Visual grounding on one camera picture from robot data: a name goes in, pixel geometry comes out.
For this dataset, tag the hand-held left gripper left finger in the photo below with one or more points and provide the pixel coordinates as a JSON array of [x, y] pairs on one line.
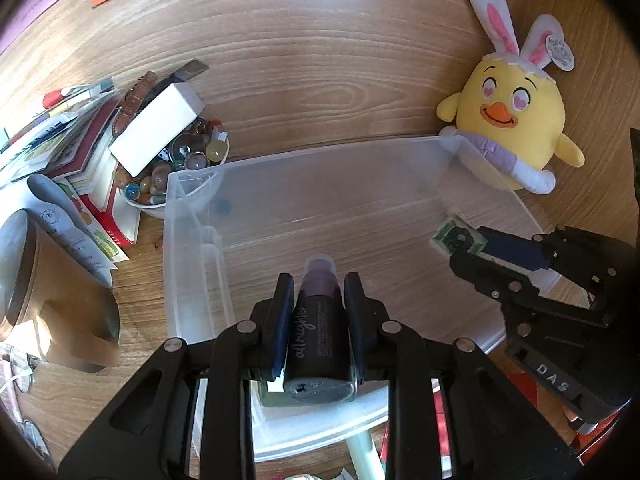
[[285, 320]]

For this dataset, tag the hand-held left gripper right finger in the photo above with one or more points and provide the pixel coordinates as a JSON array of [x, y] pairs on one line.
[[352, 320]]

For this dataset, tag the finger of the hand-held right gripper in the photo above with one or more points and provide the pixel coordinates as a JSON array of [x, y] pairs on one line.
[[515, 252], [480, 272]]

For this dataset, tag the dark purple spray bottle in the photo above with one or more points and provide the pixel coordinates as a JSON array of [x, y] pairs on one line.
[[315, 340]]

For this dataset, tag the small green packet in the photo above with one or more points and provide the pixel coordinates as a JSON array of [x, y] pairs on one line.
[[452, 237]]

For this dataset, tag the clear plastic storage bin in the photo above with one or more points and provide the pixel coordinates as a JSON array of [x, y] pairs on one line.
[[350, 200]]

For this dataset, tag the person's orange clothing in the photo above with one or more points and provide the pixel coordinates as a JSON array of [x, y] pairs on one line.
[[595, 440]]

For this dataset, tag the yellow chick plush toy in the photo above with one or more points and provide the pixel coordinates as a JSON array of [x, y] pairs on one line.
[[515, 125]]

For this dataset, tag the white tube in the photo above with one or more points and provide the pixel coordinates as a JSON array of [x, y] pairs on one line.
[[365, 455]]

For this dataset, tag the white bowl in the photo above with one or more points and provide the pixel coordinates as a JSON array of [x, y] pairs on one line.
[[150, 210]]

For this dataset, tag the pile of glass marbles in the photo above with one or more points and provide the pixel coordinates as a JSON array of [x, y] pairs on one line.
[[195, 160]]

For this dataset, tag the red white box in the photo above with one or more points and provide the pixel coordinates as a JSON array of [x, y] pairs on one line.
[[117, 230]]

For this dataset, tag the brown candle jar dark lid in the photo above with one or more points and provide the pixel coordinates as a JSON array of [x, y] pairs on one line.
[[60, 310]]

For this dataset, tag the white rectangular box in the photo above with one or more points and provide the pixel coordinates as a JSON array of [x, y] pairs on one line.
[[155, 127]]

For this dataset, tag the white printed leaflet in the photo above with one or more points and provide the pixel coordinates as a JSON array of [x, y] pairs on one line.
[[65, 220]]

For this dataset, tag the dark metal strip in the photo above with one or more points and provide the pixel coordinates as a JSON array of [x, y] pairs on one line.
[[187, 71]]

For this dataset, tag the dark red booklet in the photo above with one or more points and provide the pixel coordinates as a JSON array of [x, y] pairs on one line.
[[92, 130]]

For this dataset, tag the stack of paper cards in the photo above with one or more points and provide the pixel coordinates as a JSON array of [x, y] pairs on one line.
[[35, 145]]

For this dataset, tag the red white pen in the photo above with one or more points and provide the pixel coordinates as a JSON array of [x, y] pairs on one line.
[[52, 97]]

